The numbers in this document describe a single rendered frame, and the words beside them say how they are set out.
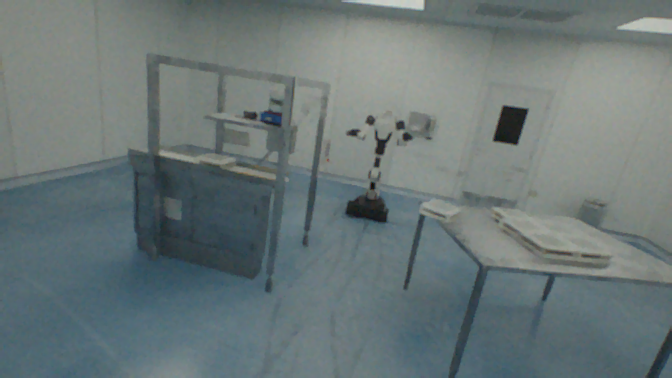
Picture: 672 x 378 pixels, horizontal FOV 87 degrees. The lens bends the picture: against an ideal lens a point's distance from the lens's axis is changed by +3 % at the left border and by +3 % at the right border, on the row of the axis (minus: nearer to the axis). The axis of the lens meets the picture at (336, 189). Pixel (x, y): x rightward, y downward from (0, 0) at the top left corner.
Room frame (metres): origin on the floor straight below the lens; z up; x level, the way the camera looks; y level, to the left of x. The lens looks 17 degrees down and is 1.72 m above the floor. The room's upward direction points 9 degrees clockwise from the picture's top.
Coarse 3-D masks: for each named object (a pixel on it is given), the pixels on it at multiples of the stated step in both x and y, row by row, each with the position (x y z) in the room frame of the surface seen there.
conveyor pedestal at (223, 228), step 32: (160, 192) 2.80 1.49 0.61; (192, 192) 2.74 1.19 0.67; (224, 192) 2.69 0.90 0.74; (160, 224) 2.80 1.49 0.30; (192, 224) 2.74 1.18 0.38; (224, 224) 2.68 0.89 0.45; (256, 224) 2.62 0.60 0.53; (192, 256) 2.75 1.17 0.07; (224, 256) 2.69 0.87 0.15; (256, 256) 2.62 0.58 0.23
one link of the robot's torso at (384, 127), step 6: (378, 120) 4.73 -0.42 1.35; (384, 120) 4.73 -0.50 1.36; (390, 120) 4.78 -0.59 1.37; (396, 120) 4.87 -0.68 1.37; (378, 126) 4.71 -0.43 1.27; (384, 126) 4.69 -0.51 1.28; (390, 126) 4.68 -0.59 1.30; (378, 132) 4.72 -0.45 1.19; (384, 132) 4.70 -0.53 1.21; (390, 132) 4.71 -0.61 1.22; (378, 138) 4.73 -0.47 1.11; (384, 138) 4.70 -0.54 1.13
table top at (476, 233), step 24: (480, 216) 2.71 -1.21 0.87; (528, 216) 2.95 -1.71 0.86; (552, 216) 3.06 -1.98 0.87; (456, 240) 2.16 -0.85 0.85; (480, 240) 2.18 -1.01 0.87; (504, 240) 2.25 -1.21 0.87; (600, 240) 2.58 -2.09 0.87; (480, 264) 1.84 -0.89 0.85; (504, 264) 1.86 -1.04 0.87; (528, 264) 1.92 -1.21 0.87; (552, 264) 1.97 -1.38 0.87; (576, 264) 2.03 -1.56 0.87; (600, 264) 2.10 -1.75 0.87; (624, 264) 2.16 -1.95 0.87; (648, 264) 2.24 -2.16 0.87
